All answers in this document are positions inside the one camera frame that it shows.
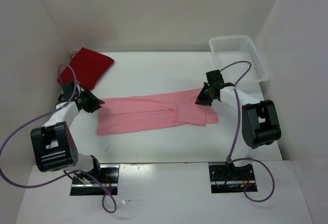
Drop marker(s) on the light pink t-shirt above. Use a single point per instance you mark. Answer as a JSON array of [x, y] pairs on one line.
[[140, 113]]

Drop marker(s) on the white plastic basket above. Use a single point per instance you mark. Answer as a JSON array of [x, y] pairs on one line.
[[241, 52]]

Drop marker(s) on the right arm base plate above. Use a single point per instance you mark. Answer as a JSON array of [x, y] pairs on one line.
[[217, 178]]

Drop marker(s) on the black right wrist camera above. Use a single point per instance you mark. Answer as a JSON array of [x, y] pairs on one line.
[[214, 78]]

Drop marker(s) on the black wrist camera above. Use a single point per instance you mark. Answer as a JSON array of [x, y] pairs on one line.
[[69, 90], [214, 78]]

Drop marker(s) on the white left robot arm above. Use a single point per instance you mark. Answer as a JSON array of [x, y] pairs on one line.
[[53, 144]]

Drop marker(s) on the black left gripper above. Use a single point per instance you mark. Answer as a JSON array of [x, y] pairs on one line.
[[89, 102]]

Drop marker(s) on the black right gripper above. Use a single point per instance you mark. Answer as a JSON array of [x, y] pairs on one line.
[[205, 95]]

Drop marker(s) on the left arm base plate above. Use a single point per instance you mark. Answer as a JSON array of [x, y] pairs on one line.
[[83, 185]]

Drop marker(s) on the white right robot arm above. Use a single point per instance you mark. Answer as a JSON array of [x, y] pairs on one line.
[[257, 123]]

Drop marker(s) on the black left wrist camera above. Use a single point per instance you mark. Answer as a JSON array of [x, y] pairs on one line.
[[69, 90]]

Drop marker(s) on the dark red t-shirt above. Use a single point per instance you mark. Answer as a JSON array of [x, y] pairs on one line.
[[89, 66]]

